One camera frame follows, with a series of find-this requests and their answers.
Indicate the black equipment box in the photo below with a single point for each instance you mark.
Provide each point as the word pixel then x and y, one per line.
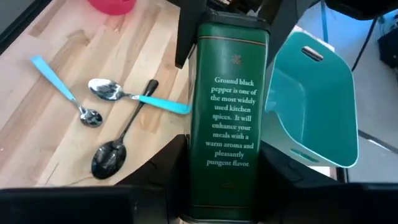
pixel 388 46

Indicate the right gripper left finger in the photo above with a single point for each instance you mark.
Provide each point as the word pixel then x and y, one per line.
pixel 93 205

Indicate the black metal spoon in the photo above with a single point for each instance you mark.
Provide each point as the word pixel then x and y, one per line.
pixel 109 158

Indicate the black aluminium table frame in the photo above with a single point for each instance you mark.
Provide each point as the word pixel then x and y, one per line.
pixel 18 25

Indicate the green plastic bin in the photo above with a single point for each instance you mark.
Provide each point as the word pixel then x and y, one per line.
pixel 326 109

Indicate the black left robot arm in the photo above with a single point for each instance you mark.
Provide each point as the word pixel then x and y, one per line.
pixel 357 7

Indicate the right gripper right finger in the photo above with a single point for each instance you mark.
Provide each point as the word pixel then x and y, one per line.
pixel 326 205

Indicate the blue metal pole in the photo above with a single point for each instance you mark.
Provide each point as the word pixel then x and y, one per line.
pixel 324 18

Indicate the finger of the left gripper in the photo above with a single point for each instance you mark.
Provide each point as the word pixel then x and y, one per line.
pixel 189 31
pixel 286 25

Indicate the pink plastic bowl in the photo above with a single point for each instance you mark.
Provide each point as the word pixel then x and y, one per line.
pixel 112 6

